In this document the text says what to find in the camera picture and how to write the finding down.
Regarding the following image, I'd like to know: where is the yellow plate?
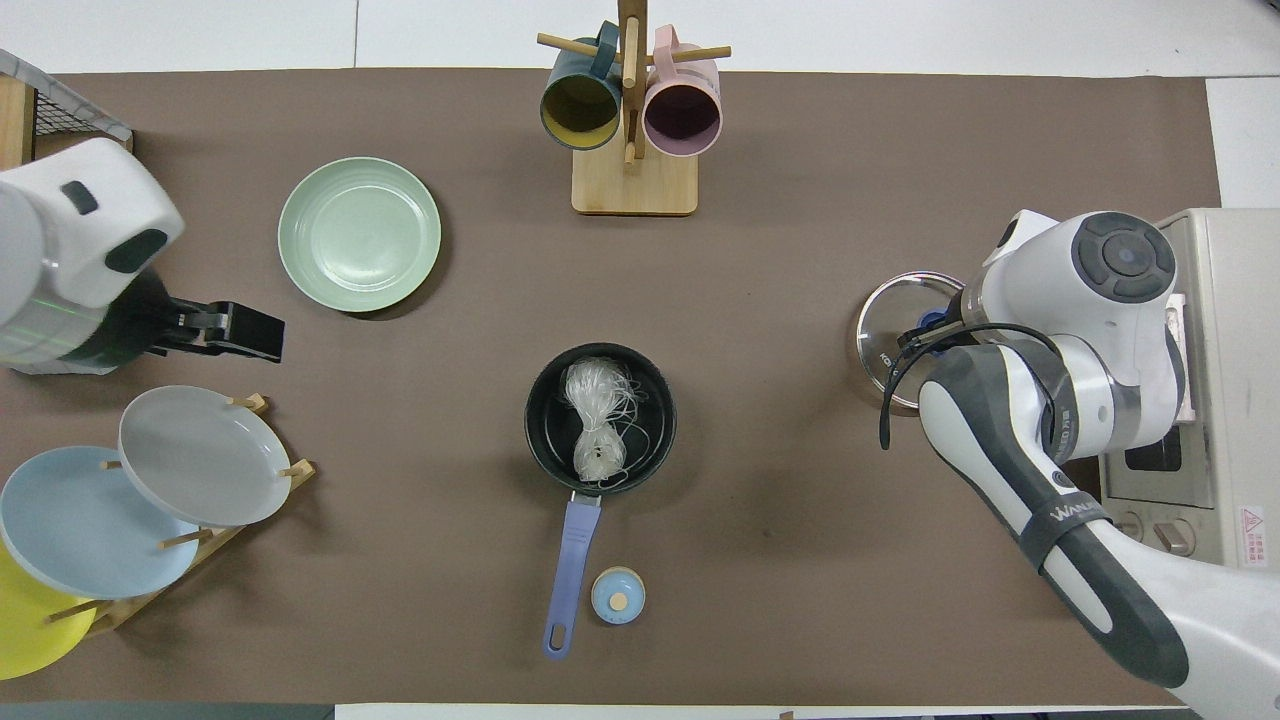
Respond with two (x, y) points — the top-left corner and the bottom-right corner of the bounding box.
(0, 540), (98, 681)

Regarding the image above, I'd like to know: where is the dark teal mug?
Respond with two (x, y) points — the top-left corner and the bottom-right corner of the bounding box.
(540, 22), (623, 151)

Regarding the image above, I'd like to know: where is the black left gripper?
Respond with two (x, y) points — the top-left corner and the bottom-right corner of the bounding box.
(120, 272), (286, 366)

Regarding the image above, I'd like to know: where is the pink mug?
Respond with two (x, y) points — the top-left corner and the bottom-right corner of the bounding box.
(643, 25), (722, 158)

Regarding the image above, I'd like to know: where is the green plate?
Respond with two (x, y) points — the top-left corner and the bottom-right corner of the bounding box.
(278, 157), (442, 314)

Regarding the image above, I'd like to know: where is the wooden plate rack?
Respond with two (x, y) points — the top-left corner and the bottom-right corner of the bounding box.
(45, 393), (317, 636)

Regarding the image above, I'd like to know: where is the dark pot with blue handle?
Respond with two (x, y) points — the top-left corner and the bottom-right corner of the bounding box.
(525, 342), (678, 661)

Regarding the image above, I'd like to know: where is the light blue plate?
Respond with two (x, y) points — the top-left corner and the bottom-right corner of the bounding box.
(0, 446), (201, 601)

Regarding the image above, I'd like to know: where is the white toaster oven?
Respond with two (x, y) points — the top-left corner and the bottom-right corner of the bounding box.
(1100, 208), (1280, 571)

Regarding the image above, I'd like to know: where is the gray plate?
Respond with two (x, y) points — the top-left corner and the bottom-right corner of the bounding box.
(118, 386), (293, 528)

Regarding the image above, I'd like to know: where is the wooden mug tree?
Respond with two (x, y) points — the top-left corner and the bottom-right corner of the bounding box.
(537, 0), (732, 216)

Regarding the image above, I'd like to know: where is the brown table mat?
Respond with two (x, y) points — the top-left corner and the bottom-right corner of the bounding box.
(0, 68), (1276, 706)

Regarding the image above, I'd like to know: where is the glass lid with blue knob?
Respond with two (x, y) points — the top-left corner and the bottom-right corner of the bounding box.
(856, 270), (969, 411)

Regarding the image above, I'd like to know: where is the small blue round cap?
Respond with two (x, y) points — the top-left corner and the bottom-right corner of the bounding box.
(590, 566), (647, 626)

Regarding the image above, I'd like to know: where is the translucent vermicelli bundle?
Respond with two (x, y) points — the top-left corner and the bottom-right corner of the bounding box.
(558, 357), (647, 493)

